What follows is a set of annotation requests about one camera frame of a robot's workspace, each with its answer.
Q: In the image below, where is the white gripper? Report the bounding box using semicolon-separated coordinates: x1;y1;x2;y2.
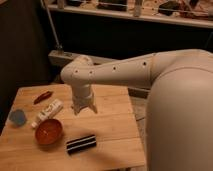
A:
72;84;98;115

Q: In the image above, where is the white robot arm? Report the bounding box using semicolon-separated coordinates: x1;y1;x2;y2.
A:
61;49;213;171

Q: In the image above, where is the white tube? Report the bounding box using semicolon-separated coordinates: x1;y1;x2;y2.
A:
31;99;63;129

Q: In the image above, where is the red chili pepper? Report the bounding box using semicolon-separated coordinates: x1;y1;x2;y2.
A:
33;91;53;105

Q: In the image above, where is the black white striped block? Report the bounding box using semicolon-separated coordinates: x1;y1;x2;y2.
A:
66;135;97;155

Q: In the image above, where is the orange bowl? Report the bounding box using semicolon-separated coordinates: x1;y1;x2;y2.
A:
35;119;63;145

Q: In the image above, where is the blue cloth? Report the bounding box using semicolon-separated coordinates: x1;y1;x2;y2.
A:
9;109;27;126

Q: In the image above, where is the metal pole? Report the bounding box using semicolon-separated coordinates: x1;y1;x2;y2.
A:
42;0;63;51

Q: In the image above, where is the cluttered shelf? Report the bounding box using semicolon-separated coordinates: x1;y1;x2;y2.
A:
44;0;213;29

